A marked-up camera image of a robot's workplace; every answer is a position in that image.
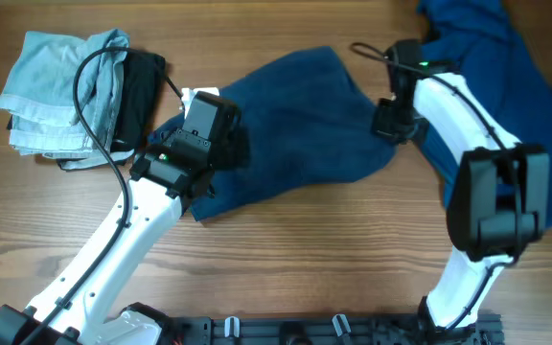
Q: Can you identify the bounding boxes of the blue t-shirt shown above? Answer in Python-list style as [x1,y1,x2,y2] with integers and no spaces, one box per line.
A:
[418,0,552,227]

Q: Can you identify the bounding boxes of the dark navy blue shorts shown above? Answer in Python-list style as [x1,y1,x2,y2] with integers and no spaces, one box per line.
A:
[147,45,397,223]

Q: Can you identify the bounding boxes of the black folded garment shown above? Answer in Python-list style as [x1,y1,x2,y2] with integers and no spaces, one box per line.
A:
[77,53,166,163]

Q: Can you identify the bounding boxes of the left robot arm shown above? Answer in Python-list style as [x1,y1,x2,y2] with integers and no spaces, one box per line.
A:
[0,90,246,344]

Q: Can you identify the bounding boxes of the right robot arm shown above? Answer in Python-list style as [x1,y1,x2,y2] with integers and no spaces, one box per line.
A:
[371,39,549,341]

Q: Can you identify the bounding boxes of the light blue folded jeans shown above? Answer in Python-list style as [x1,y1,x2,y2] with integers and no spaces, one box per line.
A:
[0,29,129,171]

